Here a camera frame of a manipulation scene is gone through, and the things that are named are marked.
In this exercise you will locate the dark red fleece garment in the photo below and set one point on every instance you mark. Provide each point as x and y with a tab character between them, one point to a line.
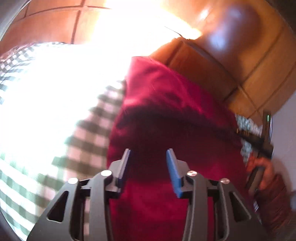
163	110

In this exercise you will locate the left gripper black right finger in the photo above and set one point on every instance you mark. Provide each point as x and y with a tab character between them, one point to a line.
234	219

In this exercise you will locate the wooden panel headboard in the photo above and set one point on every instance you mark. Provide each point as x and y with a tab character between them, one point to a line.
241	51

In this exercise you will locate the green white checkered bedspread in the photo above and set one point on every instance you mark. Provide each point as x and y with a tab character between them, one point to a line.
56	121

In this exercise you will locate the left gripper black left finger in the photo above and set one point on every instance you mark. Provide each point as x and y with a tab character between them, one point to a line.
81	210

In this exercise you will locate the person right hand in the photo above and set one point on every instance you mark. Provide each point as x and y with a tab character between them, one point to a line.
268	174

